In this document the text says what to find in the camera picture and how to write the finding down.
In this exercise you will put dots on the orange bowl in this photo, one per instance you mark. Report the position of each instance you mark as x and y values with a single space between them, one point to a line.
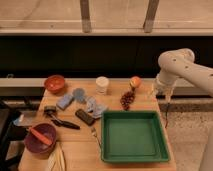
54 83

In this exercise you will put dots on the blue sponge block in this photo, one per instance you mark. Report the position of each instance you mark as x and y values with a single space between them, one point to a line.
65 101

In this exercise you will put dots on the black rectangular remote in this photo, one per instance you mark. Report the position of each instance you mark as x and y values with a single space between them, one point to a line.
86 118

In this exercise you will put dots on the black chair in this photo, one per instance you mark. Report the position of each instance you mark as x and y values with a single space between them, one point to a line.
9 132

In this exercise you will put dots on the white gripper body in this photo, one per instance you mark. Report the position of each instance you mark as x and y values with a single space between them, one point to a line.
165 83

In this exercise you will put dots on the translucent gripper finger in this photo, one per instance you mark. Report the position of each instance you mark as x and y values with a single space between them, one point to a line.
155 92
168 97

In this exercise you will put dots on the bunch of red grapes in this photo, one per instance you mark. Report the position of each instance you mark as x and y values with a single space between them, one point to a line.
127 99

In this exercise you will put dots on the blue round sponge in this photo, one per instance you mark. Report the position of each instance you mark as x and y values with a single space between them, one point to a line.
79 95

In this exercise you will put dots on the green plastic tray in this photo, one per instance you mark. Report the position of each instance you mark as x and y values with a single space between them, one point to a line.
133 137

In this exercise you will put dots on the white plastic cup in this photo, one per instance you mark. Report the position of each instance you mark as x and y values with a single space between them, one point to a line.
102 84

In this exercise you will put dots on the yellow corn husk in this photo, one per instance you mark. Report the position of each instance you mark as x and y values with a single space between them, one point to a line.
56 160

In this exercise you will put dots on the orange spatula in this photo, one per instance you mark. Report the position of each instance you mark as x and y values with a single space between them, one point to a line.
40 136

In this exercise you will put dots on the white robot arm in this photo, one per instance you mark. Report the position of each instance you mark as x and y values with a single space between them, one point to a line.
180 63

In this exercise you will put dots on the metal fork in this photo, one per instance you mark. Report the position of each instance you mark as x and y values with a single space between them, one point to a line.
94 133

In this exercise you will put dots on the blue crumpled cloth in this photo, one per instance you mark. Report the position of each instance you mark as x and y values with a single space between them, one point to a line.
94 108

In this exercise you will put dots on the purple bowl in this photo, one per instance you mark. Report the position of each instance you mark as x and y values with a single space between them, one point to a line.
34 145

